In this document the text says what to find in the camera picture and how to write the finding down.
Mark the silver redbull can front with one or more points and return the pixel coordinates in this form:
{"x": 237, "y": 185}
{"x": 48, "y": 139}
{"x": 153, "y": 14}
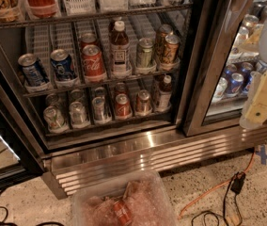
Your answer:
{"x": 100, "y": 109}

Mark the silver redbull can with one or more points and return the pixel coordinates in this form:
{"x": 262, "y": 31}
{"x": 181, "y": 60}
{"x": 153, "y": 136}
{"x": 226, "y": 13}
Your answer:
{"x": 100, "y": 92}
{"x": 100, "y": 109}

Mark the blue pepsi can right fridge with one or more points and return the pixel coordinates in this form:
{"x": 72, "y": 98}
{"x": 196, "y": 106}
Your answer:
{"x": 234, "y": 84}

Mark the white can right fridge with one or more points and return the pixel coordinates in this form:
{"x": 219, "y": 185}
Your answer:
{"x": 220, "y": 89}

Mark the glass fridge door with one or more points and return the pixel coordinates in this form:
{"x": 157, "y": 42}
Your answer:
{"x": 231, "y": 47}

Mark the brown orange can front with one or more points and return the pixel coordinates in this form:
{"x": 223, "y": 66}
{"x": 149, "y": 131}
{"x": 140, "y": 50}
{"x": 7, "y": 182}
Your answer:
{"x": 171, "y": 48}

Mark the brown orange can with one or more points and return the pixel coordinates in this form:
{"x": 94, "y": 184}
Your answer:
{"x": 171, "y": 48}
{"x": 161, "y": 33}

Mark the brown orange can rear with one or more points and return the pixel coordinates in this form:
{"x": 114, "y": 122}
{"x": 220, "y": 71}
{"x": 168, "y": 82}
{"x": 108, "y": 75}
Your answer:
{"x": 161, "y": 33}

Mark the brown can bottom shelf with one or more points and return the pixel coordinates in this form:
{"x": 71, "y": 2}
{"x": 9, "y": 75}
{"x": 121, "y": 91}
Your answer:
{"x": 142, "y": 104}

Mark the green can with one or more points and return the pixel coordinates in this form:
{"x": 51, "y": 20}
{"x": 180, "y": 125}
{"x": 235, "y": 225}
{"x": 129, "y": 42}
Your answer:
{"x": 144, "y": 51}

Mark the red can bottom shelf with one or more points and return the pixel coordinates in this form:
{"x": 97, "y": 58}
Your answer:
{"x": 122, "y": 105}

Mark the red can bottom rear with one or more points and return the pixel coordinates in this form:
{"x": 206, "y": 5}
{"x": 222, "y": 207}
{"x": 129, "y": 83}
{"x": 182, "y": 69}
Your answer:
{"x": 120, "y": 88}

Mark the silver redbull can rear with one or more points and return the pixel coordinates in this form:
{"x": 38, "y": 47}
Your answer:
{"x": 100, "y": 92}

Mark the red coke can middle shelf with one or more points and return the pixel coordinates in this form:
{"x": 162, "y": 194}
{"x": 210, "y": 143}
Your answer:
{"x": 92, "y": 58}

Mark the red coke can in bin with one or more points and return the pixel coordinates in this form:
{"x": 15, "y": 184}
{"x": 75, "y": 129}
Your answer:
{"x": 122, "y": 213}

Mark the red coke can rear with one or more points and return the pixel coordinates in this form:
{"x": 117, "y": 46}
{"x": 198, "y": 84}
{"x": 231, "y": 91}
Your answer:
{"x": 88, "y": 39}

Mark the steel fridge base grille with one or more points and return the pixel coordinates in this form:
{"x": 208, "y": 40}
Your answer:
{"x": 68, "y": 171}

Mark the blue pepsi can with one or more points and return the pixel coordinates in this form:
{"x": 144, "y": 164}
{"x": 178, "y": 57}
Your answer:
{"x": 62, "y": 64}

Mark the silver can rear bottom left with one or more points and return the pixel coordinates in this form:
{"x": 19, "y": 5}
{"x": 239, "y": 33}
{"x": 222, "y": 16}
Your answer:
{"x": 53, "y": 100}

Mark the white fruit can bottom left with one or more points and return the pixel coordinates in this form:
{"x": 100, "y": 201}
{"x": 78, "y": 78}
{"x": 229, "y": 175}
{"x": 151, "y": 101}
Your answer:
{"x": 54, "y": 118}

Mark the blue white can left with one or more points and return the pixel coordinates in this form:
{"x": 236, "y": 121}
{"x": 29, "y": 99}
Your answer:
{"x": 33, "y": 70}

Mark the large red coke can top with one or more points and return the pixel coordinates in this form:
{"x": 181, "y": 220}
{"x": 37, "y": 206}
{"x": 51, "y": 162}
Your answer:
{"x": 43, "y": 8}

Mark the black power adapter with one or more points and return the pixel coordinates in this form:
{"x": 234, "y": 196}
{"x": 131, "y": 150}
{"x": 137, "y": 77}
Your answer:
{"x": 238, "y": 182}

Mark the small bottle bottom right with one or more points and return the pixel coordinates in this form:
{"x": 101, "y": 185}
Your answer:
{"x": 164, "y": 93}

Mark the brown tea bottle white cap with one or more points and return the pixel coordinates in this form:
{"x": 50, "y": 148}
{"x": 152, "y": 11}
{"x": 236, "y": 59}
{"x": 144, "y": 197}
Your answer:
{"x": 119, "y": 50}

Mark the clear plastic bin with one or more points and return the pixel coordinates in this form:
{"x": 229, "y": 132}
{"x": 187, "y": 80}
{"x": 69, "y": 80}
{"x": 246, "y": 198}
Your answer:
{"x": 142, "y": 191}

